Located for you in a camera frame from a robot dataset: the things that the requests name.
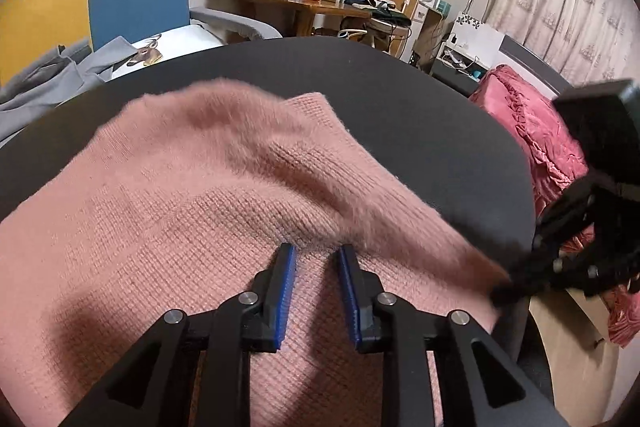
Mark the white shelf unit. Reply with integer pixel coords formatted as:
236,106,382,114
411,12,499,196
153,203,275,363
440,22,506,68

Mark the pink knit sweater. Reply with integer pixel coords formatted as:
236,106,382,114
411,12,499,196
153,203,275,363
0,78,513,427

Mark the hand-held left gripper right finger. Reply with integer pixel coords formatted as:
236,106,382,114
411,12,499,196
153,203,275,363
335,243,571,427

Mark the grey-blue garment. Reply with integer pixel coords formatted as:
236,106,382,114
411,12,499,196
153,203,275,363
0,36,133,142

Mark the light wooden board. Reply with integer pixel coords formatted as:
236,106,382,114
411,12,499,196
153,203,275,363
527,289,621,427

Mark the pink ruffled blanket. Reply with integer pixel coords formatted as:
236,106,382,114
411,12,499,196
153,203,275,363
470,64,640,348

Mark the dark grey low cabinet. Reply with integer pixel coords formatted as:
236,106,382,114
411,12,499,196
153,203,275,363
431,57,483,98

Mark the grey bed headboard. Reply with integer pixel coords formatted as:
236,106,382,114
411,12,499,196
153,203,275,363
500,34,573,96

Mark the wooden desk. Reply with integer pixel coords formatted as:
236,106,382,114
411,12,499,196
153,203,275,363
240,0,373,40

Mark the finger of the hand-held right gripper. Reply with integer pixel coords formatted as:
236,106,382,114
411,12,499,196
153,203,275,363
531,173,609,266
491,256,617,307

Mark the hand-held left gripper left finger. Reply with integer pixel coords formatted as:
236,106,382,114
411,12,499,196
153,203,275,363
60,242,297,427

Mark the white deer print cushion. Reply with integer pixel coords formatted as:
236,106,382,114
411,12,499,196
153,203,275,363
107,24,226,82

